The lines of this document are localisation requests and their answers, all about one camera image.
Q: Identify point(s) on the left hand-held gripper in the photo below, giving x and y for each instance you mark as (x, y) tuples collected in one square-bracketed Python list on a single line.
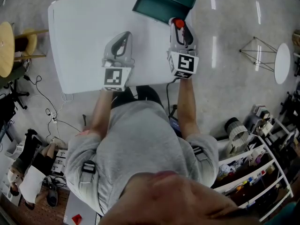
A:
[(116, 62)]

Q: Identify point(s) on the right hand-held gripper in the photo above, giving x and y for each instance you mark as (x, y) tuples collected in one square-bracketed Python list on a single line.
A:
[(185, 63)]

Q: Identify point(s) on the small red-capped bottle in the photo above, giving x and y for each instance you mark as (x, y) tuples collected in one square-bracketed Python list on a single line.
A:
[(179, 23)]

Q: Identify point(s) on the green box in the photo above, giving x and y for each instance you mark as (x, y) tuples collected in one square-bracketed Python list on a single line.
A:
[(161, 2)]

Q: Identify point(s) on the person's right forearm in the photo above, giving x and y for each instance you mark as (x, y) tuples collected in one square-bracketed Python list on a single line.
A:
[(187, 109)]

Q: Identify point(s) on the person's left forearm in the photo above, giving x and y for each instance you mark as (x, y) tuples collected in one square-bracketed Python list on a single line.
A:
[(103, 112)]

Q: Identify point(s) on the person's black trousers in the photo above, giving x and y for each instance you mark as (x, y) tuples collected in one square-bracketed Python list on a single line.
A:
[(145, 95)]

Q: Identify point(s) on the wooden stool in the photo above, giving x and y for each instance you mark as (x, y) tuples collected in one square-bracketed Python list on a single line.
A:
[(29, 43)]

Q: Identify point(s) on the person's grey shirt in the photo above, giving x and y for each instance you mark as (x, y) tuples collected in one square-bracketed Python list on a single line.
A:
[(140, 149)]

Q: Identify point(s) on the black office chair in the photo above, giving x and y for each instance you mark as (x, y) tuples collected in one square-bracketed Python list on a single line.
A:
[(16, 94)]

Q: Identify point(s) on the round wooden table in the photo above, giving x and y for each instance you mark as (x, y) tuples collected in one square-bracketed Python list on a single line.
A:
[(5, 49)]

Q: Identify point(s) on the white ribbed roll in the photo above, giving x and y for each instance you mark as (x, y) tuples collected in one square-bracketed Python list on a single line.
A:
[(235, 129)]

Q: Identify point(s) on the person's face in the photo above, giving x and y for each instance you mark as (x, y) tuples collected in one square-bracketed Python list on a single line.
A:
[(178, 200)]

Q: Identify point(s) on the red paper piece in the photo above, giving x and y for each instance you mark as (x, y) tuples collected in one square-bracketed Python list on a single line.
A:
[(77, 219)]

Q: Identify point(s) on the white shelf unit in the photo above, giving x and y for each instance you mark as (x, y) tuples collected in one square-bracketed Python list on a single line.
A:
[(257, 172)]

